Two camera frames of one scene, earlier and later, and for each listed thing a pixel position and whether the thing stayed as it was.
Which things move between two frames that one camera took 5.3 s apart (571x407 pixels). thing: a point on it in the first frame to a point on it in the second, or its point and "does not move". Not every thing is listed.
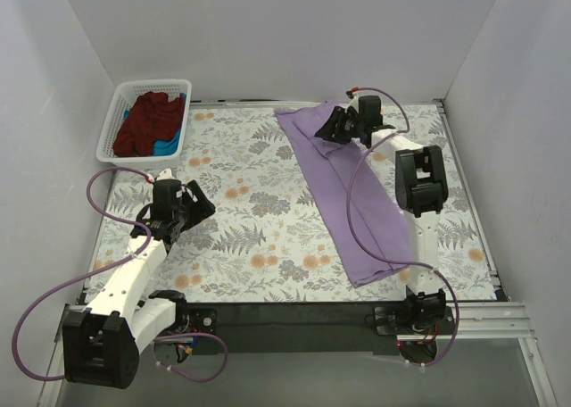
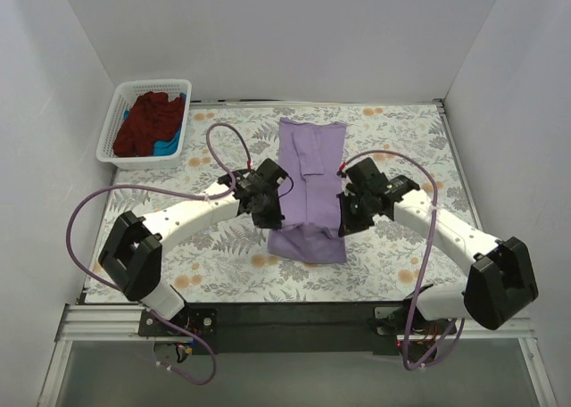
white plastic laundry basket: (126, 92) does not move
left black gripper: (188, 211) to (267, 209)
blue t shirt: (170, 145) does not move
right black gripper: (341, 124) to (352, 212)
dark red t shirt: (152, 117) does not move
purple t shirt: (351, 195) to (310, 155)
